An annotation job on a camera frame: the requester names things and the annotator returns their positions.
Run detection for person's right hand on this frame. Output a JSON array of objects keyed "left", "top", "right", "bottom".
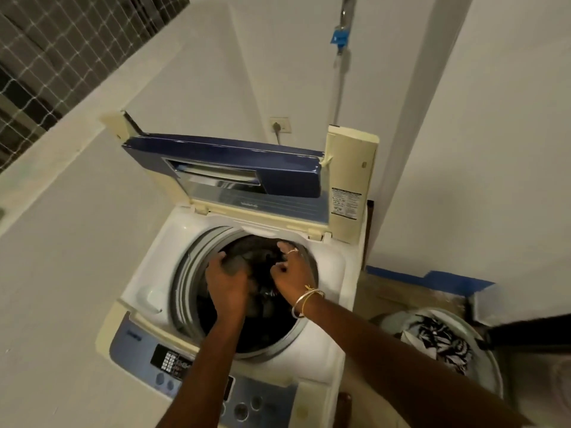
[{"left": 269, "top": 241, "right": 320, "bottom": 308}]

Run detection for person's left hand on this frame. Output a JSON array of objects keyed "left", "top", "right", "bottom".
[{"left": 205, "top": 253, "right": 253, "bottom": 322}]

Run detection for dark grey clothes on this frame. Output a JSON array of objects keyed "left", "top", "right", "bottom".
[{"left": 196, "top": 235, "right": 313, "bottom": 353}]

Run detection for blue cream washing machine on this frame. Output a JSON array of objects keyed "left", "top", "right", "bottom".
[{"left": 96, "top": 110, "right": 380, "bottom": 428}]

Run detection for black white patterned clothes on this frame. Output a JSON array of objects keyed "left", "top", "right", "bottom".
[{"left": 400, "top": 315, "right": 473, "bottom": 375}]

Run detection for person's right forearm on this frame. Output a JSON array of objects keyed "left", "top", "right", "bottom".
[{"left": 303, "top": 296, "right": 532, "bottom": 428}]

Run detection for person's left forearm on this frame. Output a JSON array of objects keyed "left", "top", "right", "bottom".
[{"left": 156, "top": 307, "right": 250, "bottom": 428}]

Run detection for white round laundry hamper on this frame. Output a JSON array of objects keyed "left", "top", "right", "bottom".
[{"left": 379, "top": 307, "right": 504, "bottom": 399}]

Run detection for silver bangle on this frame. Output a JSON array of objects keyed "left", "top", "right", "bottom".
[{"left": 291, "top": 289, "right": 320, "bottom": 320}]

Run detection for black framed glass door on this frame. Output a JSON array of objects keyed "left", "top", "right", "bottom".
[{"left": 484, "top": 314, "right": 571, "bottom": 428}]

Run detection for white window safety net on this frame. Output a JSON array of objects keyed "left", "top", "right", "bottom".
[{"left": 0, "top": 0, "right": 190, "bottom": 174}]

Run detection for gold bracelet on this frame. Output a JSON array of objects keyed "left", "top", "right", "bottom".
[{"left": 301, "top": 287, "right": 327, "bottom": 317}]

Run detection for white inlet hose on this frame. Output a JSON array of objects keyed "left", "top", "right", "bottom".
[{"left": 332, "top": 53, "right": 349, "bottom": 128}]

